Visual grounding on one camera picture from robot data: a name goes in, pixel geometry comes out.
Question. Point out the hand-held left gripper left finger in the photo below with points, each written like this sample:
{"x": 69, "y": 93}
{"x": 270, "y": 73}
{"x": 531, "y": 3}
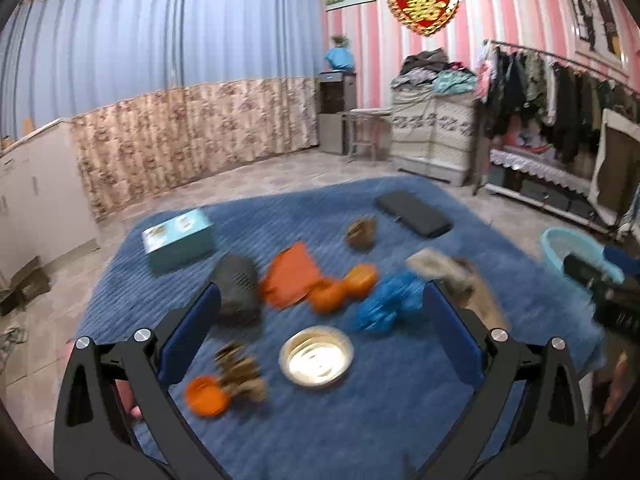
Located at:
{"x": 192, "y": 330}

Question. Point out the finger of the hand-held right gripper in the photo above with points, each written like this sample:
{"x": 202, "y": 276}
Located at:
{"x": 582, "y": 267}

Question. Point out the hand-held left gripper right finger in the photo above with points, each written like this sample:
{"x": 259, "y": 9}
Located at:
{"x": 450, "y": 330}

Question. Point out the orange snack wrapper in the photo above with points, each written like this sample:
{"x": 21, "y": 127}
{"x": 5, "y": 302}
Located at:
{"x": 292, "y": 275}

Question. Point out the light blue plastic basket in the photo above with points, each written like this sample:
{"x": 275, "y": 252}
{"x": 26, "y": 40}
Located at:
{"x": 565, "y": 247}

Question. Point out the dark grey cylindrical speaker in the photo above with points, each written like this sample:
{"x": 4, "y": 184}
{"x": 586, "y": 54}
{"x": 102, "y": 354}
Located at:
{"x": 237, "y": 287}

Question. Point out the brown phone case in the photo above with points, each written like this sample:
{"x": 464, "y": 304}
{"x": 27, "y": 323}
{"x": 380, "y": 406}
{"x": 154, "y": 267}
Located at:
{"x": 450, "y": 265}

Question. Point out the crumpled brown paper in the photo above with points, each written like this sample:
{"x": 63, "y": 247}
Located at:
{"x": 362, "y": 234}
{"x": 242, "y": 372}

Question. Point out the crumpled blue plastic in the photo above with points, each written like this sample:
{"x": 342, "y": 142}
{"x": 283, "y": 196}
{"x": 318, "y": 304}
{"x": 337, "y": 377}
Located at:
{"x": 387, "y": 302}

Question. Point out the teal cardboard box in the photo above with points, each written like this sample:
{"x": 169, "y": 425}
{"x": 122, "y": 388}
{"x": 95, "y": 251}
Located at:
{"x": 177, "y": 240}

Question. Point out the orange tangerine right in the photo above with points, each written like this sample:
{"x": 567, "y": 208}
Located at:
{"x": 361, "y": 280}

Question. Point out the orange tangerine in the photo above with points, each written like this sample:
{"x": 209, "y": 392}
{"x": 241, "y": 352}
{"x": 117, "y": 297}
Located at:
{"x": 361, "y": 280}
{"x": 327, "y": 299}

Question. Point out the lace covered low shelf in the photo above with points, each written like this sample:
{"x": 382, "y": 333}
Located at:
{"x": 540, "y": 170}

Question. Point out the white framed panel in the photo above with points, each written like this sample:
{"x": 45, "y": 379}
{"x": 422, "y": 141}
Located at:
{"x": 602, "y": 160}

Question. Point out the black flat case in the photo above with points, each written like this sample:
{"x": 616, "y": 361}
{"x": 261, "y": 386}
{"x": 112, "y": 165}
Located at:
{"x": 415, "y": 214}

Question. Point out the round metal bowl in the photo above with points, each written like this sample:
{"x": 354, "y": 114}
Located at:
{"x": 316, "y": 356}

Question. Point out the orange tangerine left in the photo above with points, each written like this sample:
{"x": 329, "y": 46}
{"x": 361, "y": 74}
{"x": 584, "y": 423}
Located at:
{"x": 327, "y": 299}

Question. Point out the blue textured blanket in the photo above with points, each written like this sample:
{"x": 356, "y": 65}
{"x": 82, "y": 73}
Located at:
{"x": 300, "y": 210}

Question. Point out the row of hanging clothes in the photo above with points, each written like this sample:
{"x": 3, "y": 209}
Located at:
{"x": 565, "y": 100}

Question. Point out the dark low stool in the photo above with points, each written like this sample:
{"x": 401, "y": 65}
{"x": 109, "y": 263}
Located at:
{"x": 25, "y": 285}

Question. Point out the patterned cloth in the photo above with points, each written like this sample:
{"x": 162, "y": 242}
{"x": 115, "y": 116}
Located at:
{"x": 11, "y": 340}

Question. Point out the cloth covered drawer cabinet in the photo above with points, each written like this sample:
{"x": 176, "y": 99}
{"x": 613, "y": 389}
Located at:
{"x": 430, "y": 130}

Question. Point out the white cabinet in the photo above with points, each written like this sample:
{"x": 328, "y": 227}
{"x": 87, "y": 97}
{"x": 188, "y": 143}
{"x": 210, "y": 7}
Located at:
{"x": 40, "y": 185}

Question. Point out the metal clothes rack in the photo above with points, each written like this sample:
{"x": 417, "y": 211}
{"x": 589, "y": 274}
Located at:
{"x": 525, "y": 50}

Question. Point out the grey stool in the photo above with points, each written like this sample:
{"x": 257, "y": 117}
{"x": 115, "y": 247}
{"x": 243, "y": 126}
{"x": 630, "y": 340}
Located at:
{"x": 367, "y": 115}

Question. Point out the grey water dispenser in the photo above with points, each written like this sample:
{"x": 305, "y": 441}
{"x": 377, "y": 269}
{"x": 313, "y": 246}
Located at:
{"x": 332, "y": 115}

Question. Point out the pile of folded clothes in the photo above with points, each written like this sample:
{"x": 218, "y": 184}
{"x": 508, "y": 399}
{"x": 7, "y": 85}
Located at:
{"x": 430, "y": 72}

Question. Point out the blue bag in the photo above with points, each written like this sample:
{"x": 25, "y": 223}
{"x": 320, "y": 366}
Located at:
{"x": 339, "y": 59}

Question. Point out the blue and floral curtain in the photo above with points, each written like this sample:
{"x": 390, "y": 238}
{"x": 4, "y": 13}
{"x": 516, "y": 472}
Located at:
{"x": 150, "y": 35}

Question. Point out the framed wall photo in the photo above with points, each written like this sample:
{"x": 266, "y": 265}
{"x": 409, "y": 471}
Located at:
{"x": 595, "y": 15}

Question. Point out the red heart wall decoration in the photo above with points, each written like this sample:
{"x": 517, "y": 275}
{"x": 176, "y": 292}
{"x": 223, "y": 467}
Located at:
{"x": 424, "y": 2}

